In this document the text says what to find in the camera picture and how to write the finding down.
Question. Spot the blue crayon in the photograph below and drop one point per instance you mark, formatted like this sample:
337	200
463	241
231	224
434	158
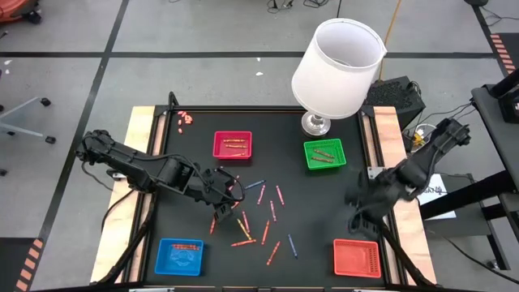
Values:
255	185
292	246

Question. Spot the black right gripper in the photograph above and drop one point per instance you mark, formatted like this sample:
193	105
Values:
375	192

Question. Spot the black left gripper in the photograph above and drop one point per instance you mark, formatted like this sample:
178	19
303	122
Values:
213	186

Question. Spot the green plastic basket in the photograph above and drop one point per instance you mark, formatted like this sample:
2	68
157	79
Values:
338	146

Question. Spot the white paper sheet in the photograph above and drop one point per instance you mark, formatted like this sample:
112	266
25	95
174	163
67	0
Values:
440	203

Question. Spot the orange plastic basket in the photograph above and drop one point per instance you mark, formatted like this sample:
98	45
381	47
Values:
357	258

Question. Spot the grey office chair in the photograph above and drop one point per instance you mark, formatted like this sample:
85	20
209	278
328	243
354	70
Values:
24	107

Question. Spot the red crayon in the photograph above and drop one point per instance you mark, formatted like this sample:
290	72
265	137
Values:
185	246

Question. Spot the red plastic basket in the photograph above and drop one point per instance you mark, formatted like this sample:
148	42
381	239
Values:
219	151

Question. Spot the black perforated computer case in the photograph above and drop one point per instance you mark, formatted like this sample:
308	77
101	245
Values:
395	97

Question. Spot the orange shop vacuum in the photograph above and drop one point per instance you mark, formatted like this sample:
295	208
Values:
16	8

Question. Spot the blue plastic basket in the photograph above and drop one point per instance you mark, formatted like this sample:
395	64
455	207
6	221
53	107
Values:
180	261

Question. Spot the orange crayon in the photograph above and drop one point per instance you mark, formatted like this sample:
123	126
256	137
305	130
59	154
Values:
237	154
243	243
212	227
264	232
273	253
235	204
236	179

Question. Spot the white shade table lamp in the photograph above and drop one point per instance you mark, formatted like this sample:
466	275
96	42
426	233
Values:
336	69

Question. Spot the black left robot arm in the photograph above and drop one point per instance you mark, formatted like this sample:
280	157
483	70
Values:
134	160

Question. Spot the wooden side board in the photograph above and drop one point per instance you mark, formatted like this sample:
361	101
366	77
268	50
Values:
140	117
409	227

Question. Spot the black equipment stand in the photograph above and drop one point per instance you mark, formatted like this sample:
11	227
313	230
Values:
466	194

